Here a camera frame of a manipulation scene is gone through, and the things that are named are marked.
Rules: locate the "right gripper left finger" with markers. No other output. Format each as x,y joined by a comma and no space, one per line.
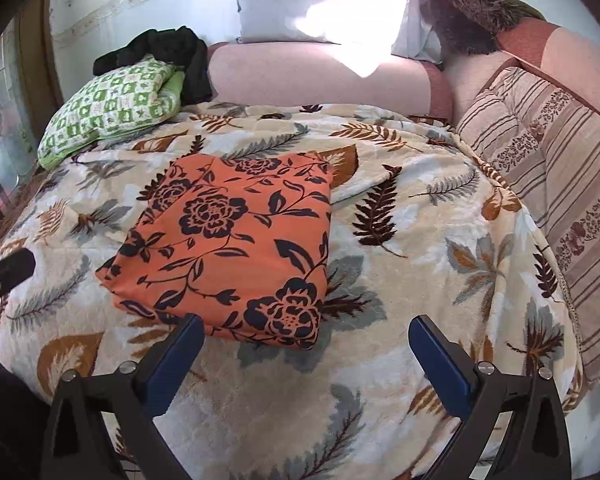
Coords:
77,445

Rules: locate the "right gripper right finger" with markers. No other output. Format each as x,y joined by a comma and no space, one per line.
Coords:
535,445

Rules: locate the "green white patterned pillow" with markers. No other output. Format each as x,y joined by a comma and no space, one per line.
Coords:
112,106

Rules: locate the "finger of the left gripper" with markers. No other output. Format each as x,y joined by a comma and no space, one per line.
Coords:
16,268

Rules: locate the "white lavender pillow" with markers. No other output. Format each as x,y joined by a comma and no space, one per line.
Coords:
402,26

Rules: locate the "black garment on pillow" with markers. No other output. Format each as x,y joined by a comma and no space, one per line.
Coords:
180,47

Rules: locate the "striped beige floral cushion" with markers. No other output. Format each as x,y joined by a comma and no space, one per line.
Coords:
545,143

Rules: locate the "stained glass door panel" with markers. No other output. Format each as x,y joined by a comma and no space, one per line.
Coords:
17,141

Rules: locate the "pink sofa backrest cushion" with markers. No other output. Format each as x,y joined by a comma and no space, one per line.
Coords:
296,74

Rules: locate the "orange black floral garment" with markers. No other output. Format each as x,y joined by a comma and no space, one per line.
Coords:
243,244

